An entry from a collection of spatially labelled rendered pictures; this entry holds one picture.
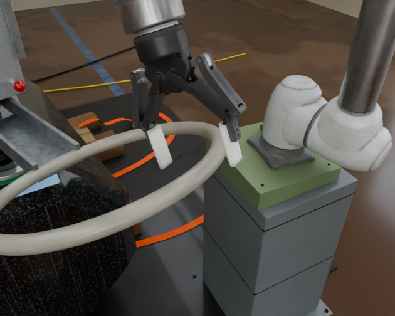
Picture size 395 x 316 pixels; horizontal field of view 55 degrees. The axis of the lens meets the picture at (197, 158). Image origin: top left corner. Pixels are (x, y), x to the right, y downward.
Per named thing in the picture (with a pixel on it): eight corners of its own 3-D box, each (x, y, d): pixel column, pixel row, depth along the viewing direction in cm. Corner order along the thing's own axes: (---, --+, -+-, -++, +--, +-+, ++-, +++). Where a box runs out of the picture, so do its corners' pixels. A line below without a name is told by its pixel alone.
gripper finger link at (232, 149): (227, 116, 57) (231, 115, 56) (238, 158, 59) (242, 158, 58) (217, 123, 54) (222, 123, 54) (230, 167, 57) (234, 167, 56)
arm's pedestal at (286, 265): (268, 241, 215) (288, 118, 167) (332, 314, 179) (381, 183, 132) (189, 276, 196) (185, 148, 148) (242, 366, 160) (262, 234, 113)
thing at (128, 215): (-50, 221, 79) (-57, 209, 78) (136, 130, 107) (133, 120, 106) (34, 306, 43) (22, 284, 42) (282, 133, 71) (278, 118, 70)
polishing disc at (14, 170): (10, 138, 141) (9, 135, 141) (50, 155, 133) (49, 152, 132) (-45, 168, 127) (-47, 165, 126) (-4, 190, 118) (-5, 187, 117)
